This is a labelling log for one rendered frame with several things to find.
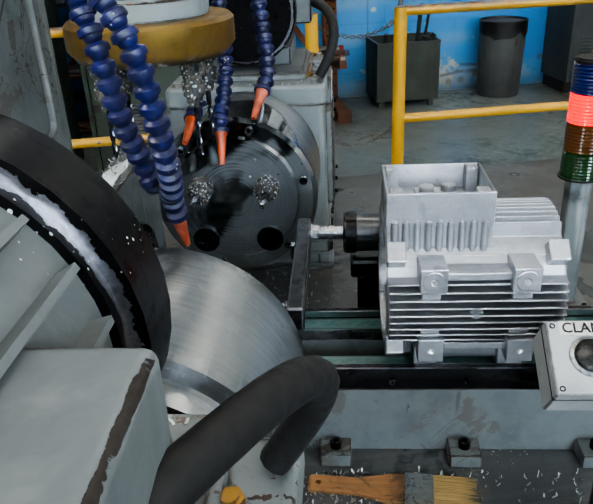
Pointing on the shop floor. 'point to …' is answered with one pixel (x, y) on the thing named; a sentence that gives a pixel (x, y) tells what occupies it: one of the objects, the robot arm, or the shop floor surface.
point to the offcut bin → (418, 57)
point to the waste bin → (500, 55)
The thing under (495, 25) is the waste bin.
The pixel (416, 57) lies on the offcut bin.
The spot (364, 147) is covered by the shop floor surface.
